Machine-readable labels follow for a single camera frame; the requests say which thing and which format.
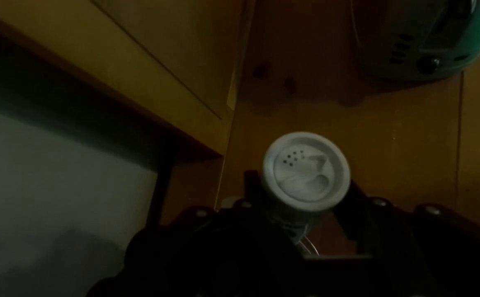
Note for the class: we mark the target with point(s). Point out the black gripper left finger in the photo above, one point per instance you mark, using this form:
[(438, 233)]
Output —
[(234, 232)]

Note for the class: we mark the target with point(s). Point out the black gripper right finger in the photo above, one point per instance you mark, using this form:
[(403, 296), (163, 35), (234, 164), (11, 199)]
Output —
[(382, 225)]

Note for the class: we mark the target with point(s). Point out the white spice bottle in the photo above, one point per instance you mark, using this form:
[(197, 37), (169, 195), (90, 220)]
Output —
[(306, 171)]

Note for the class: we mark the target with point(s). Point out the stainless steel toaster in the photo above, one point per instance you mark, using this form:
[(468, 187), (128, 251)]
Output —
[(431, 39)]

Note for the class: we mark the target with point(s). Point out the plywood back board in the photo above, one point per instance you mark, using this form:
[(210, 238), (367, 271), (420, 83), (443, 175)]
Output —
[(141, 60)]

